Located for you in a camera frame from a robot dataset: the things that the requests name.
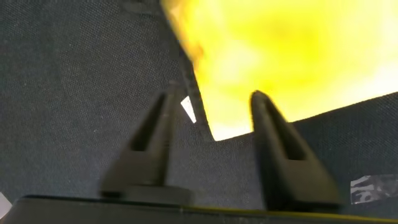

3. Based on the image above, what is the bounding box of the yellow microfibre towel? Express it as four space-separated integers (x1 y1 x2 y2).
160 0 398 142

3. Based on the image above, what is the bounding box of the small white paper tag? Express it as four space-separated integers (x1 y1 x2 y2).
180 95 198 124

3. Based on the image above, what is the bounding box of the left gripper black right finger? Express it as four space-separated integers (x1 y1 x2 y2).
250 90 343 213

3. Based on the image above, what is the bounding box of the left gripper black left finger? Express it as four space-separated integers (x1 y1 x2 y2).
99 90 175 198

